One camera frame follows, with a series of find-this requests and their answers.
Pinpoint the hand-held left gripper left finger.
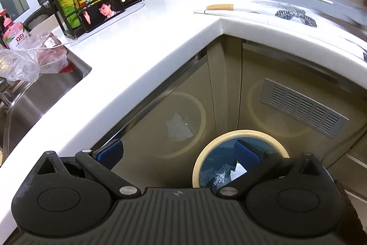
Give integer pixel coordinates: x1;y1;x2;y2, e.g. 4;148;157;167
36;138;141;200

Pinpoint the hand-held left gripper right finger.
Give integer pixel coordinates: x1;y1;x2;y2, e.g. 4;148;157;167
216;139;324;200

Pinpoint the cream bin with blue bag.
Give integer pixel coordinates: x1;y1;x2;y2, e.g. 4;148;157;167
191;129;290;188

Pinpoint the crumpled clear plastic wrapper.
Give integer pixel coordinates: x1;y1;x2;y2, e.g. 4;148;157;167
209;165;234;185

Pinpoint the metal vent grille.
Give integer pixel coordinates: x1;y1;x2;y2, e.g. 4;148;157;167
260;78;350;139

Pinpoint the white cloth black print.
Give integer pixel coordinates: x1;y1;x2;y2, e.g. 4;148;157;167
235;0;367;62

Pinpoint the beige cabinet corner panel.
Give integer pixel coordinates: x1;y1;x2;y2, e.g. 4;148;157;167
206;34;244;136

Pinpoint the stainless steel sink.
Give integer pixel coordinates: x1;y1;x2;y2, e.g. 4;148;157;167
0;51;93;156

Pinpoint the plastic bag of meat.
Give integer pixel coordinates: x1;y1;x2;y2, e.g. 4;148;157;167
27;31;69;75

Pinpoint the metal faucet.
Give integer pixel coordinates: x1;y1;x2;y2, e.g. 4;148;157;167
0;77;16;112

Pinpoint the empty clear plastic bag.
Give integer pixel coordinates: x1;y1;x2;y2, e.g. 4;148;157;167
0;48;41;83

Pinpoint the black smartphone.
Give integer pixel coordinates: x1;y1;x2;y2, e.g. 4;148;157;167
78;0;126;32

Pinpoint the pink dish soap bottle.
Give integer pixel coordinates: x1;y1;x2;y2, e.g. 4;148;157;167
0;9;31;50

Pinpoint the beige handled white utensil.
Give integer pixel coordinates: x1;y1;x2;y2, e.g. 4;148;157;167
193;3;260;14

